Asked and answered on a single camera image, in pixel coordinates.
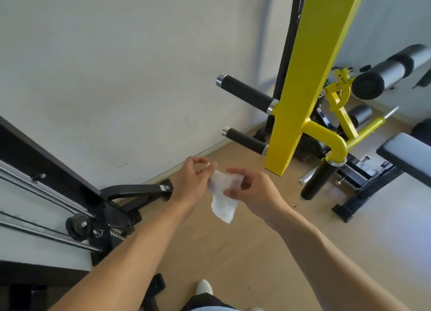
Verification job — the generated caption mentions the person's left hand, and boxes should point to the person's left hand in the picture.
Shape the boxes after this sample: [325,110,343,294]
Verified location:
[170,156,219,209]

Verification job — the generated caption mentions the person's right hand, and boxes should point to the person's right hand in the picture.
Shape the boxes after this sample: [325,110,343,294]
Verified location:
[223,167,290,227]

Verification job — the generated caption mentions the white wet wipe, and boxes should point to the white wet wipe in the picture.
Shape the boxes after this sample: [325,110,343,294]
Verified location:
[207,168,244,224]

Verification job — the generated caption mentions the curved yellow black grip handle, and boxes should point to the curved yellow black grip handle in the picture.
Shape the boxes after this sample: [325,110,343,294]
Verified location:
[299,117,348,203]

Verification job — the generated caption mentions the yellow fitness equipment arm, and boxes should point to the yellow fitness equipment arm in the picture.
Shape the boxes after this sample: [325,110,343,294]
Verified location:
[263,0,369,177]

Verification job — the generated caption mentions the person's right forearm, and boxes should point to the person's right forearm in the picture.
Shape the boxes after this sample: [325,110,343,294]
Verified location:
[266,210,413,311]

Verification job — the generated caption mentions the person's left forearm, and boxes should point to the person's left forearm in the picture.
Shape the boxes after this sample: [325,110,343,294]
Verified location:
[48,199,202,311]

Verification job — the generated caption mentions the person's light blue clothing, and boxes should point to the person's light blue clothing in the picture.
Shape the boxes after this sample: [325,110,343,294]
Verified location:
[181,292,267,311]

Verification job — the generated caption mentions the white shoe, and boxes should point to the white shoe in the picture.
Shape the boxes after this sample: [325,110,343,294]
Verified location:
[196,279,215,296]

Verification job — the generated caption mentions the black pulley wheel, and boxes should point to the black pulley wheel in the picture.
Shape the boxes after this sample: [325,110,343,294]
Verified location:
[66,214,92,241]

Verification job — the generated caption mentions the yellow leg developer bar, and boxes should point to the yellow leg developer bar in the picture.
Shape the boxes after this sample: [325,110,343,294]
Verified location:
[299,67,400,185]

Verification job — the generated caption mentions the small black foam roller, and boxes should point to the small black foam roller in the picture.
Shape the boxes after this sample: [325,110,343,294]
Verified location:
[347,104,373,128]

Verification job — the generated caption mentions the grey padded seat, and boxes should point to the grey padded seat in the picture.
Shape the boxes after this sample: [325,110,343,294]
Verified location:
[376,132,431,189]

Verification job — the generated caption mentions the large black foam roller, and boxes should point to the large black foam roller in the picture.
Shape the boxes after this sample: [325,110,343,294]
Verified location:
[352,44,431,101]

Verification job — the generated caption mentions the black bench base frame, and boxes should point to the black bench base frame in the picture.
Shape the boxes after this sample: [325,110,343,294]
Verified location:
[293,132,405,223]

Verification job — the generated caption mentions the black cable machine tower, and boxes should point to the black cable machine tower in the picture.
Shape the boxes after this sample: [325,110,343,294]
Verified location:
[0,115,142,288]

